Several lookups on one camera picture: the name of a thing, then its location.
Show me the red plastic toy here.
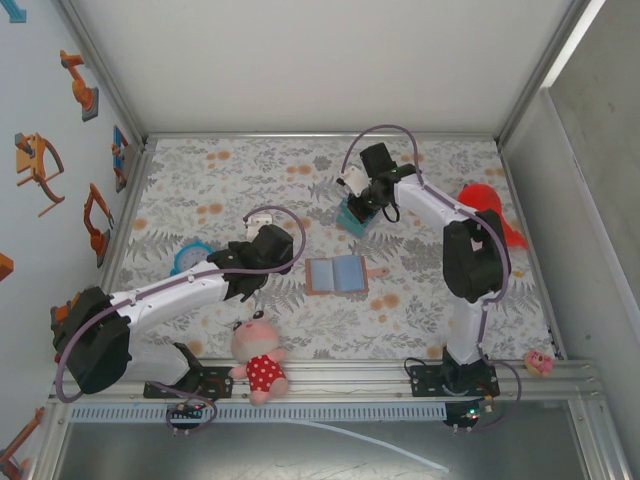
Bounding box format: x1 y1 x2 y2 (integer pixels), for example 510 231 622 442
457 183 530 251

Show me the thin black wire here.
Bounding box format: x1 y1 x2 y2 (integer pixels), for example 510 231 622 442
403 355 446 381

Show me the wide aluminium base rail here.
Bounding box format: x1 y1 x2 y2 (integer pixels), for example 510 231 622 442
48 355 606 401

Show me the orange claw crane wall sticker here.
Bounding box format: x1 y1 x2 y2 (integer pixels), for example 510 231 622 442
13 132 67 219

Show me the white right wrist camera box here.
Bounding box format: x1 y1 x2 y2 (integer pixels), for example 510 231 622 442
335 167 370 197

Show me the pink plush pig dotted dress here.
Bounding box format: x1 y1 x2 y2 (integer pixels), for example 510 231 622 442
228 308 290 407

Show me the white slotted cable duct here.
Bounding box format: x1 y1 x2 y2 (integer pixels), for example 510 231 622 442
67 403 449 422

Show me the blue orange gantry wall sticker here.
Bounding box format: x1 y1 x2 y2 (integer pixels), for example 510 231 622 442
110 124 133 194

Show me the blue alarm clock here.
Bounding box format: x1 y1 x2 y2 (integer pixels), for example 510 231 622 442
169 239 214 277

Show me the blue machine wall sticker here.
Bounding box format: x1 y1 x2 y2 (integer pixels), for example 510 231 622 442
0 0 29 25

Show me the aluminium frame post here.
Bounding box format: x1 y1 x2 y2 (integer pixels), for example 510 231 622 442
52 0 151 149
494 0 609 149

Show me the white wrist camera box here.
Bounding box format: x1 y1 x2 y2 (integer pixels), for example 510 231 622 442
335 167 370 197
242 212 274 239

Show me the floral table cloth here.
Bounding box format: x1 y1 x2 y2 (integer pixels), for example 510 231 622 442
99 137 557 362

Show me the white plastic tube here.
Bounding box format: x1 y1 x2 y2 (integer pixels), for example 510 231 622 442
294 419 450 474

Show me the aluminium frame rail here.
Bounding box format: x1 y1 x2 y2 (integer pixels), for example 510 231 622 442
143 131 503 146
97 142 157 301

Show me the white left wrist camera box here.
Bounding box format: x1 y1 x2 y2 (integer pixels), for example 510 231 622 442
242 212 274 239

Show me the small pink bear toy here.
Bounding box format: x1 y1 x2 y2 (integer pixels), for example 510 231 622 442
523 349 556 378

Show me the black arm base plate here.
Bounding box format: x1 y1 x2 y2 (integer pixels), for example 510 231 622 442
409 363 501 399
143 364 235 400

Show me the round black circuit board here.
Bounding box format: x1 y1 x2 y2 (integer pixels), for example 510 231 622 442
167 402 209 431
443 398 494 431

